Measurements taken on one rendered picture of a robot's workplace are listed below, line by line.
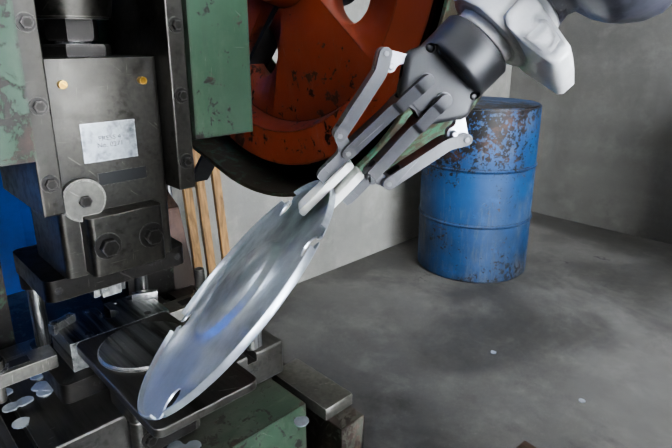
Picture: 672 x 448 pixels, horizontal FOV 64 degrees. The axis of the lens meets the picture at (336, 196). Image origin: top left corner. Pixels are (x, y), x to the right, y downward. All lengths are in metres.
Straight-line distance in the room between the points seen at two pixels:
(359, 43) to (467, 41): 0.39
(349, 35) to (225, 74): 0.22
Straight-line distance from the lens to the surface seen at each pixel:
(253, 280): 0.52
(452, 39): 0.51
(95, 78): 0.76
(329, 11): 0.93
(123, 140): 0.77
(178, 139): 0.77
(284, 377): 0.97
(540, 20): 0.51
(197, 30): 0.77
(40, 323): 0.96
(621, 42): 3.78
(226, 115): 0.79
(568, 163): 3.95
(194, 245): 2.02
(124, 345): 0.83
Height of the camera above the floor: 1.19
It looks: 16 degrees down
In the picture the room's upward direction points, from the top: straight up
